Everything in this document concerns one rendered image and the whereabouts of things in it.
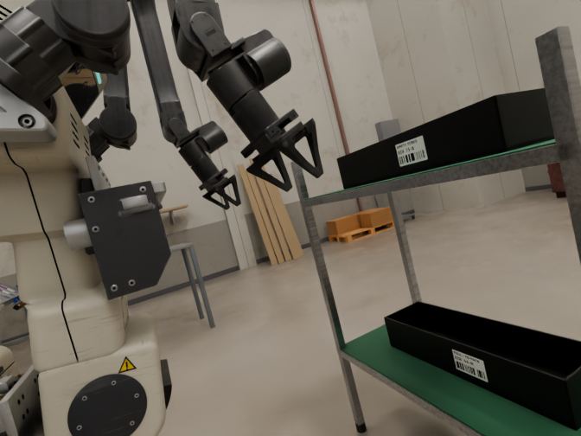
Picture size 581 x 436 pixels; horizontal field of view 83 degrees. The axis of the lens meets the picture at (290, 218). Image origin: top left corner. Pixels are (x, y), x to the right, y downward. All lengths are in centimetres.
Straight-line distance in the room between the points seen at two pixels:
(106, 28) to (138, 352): 45
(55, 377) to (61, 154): 32
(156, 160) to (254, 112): 525
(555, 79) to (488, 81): 689
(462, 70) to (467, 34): 72
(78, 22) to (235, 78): 19
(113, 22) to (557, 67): 57
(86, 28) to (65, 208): 27
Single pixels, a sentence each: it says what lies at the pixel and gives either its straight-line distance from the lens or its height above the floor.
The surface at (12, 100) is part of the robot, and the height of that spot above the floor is 114.
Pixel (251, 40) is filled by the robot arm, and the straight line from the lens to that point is 55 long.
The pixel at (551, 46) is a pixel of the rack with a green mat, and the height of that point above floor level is 108.
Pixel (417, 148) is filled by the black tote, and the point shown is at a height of 101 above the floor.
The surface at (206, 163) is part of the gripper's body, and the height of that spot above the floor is 111.
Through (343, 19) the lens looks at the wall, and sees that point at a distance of 801.
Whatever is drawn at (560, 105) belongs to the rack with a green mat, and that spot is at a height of 100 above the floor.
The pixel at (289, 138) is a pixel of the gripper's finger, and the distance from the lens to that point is 45.
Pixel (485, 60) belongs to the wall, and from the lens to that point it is 762.
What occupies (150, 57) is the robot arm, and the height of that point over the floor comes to 139.
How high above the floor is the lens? 96
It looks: 3 degrees down
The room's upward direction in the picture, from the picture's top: 14 degrees counter-clockwise
